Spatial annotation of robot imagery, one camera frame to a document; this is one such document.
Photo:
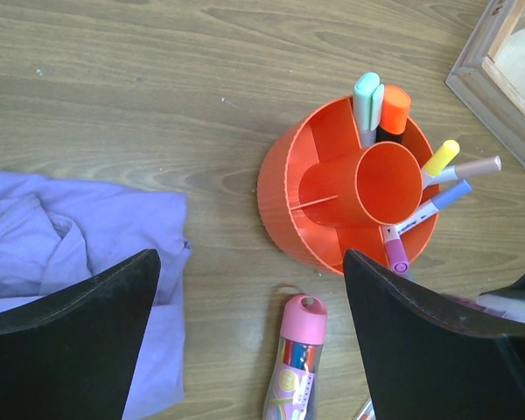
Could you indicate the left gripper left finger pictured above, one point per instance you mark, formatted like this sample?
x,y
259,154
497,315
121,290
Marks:
x,y
73,353

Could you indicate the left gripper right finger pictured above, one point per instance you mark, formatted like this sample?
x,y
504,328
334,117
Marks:
x,y
428,357

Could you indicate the pink capped white marker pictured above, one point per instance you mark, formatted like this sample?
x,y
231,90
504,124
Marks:
x,y
398,261

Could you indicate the blue capped white marker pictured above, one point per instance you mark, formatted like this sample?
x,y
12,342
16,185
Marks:
x,y
434,205

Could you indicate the yellow capped white marker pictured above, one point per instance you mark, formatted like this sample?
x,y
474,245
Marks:
x,y
440,159

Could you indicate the black orange highlighter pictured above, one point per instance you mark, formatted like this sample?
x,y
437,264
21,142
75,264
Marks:
x,y
395,112

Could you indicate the mint green highlighter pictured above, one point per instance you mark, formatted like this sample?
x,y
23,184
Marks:
x,y
368,92

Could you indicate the dark purple pen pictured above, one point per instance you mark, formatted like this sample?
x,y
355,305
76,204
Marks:
x,y
499,306

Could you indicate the red pen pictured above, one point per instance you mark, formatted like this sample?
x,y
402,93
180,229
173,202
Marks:
x,y
367,412

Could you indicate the purple cloth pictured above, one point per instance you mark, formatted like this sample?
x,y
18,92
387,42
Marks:
x,y
57,232

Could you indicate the pink lidded marker bottle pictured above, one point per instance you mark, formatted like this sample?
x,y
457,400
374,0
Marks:
x,y
293,387

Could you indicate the orange round desk organizer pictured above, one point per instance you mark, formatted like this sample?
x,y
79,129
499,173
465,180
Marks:
x,y
319,193

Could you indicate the wooden clothes rack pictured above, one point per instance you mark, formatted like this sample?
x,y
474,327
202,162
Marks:
x,y
489,73

